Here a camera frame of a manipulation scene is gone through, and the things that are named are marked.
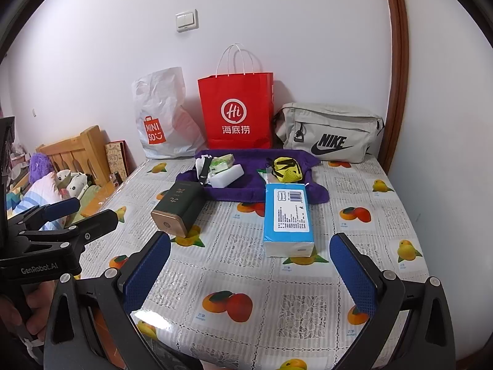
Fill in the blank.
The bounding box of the white light switch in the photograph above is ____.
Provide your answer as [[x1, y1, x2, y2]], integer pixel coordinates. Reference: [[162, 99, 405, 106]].
[[175, 9, 199, 32]]

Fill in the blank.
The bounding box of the blue tissue pack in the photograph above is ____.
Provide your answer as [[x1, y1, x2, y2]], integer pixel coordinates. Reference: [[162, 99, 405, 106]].
[[263, 183, 314, 258]]

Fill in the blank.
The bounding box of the grey waist bag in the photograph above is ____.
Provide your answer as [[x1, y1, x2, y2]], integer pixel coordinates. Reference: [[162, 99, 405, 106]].
[[274, 103, 386, 163]]

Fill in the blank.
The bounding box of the brown wooden door frame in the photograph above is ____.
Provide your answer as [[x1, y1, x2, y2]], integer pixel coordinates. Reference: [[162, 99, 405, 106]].
[[381, 0, 409, 174]]

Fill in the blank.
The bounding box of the purple towel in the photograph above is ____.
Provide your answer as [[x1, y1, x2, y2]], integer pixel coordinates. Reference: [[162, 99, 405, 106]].
[[176, 148, 330, 205]]

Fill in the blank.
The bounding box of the translucent white plastic case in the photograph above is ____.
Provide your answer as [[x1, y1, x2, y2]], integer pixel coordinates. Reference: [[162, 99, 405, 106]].
[[208, 164, 246, 189]]

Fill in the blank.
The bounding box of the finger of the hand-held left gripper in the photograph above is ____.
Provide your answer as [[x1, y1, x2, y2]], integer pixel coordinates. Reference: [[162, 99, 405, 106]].
[[7, 197, 81, 231], [17, 209, 119, 256]]

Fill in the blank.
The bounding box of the green blanket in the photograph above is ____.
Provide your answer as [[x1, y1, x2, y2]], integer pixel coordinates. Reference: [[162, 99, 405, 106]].
[[65, 185, 101, 224]]

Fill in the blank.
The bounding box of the wooden headboard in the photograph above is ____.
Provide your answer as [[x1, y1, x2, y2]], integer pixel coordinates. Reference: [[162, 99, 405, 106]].
[[36, 125, 112, 186]]

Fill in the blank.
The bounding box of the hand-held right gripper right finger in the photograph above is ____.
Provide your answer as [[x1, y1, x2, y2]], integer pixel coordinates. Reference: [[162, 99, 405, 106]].
[[328, 232, 456, 370]]

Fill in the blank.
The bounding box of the dark green tin box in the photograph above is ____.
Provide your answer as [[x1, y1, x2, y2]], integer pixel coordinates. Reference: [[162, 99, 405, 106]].
[[151, 180, 206, 238]]

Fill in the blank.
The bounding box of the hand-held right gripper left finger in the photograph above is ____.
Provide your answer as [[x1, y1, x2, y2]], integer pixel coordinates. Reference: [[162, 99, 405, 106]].
[[42, 231, 172, 370]]

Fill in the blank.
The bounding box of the red paper bag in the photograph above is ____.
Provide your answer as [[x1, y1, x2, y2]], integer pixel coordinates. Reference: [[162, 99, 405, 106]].
[[198, 43, 275, 150]]

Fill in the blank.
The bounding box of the black strap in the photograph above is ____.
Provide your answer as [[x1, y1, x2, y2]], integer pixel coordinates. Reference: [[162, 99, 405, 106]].
[[198, 155, 213, 186]]

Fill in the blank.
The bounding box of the purple plush toy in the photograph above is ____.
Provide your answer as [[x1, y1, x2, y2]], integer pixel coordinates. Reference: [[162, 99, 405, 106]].
[[29, 153, 55, 186]]

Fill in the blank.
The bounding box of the white plastic shopping bag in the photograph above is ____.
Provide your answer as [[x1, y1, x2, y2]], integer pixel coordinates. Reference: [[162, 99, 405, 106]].
[[132, 67, 206, 159]]

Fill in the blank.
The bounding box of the spotted white plush toy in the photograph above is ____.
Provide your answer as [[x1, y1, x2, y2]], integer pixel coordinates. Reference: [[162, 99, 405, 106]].
[[54, 170, 91, 197]]

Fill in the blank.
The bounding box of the person's left hand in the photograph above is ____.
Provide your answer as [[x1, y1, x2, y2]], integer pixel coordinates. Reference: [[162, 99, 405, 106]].
[[0, 281, 58, 342]]

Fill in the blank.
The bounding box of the brown illustrated book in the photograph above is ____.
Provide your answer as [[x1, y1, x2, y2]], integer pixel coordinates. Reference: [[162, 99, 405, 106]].
[[105, 141, 129, 182]]

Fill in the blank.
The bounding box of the yellow mesh pouch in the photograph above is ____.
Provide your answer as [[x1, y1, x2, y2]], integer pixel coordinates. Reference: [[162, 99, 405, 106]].
[[268, 157, 304, 184]]

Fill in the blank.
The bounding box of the colourful striped pillow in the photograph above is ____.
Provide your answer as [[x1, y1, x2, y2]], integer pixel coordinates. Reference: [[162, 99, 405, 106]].
[[6, 171, 70, 232]]

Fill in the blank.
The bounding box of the green plastic packet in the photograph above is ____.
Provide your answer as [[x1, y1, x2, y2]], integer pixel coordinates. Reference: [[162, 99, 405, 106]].
[[210, 155, 236, 173]]

